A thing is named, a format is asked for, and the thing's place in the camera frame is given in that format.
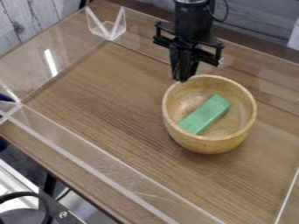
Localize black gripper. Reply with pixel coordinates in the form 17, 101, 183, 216
154, 0, 224, 82

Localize green rectangular block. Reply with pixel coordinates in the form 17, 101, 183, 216
178, 94, 231, 135

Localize light wooden bowl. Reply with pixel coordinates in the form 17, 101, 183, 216
163, 74, 258, 154

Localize blue object at left edge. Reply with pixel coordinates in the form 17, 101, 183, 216
0, 93, 15, 102

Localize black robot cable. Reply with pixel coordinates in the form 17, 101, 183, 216
206, 0, 230, 24

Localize clear acrylic tray enclosure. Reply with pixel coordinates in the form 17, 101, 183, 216
0, 2, 299, 224

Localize black metal bracket with screw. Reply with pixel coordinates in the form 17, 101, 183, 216
39, 191, 87, 224

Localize black cable bottom left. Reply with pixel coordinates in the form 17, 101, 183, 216
0, 191, 53, 224

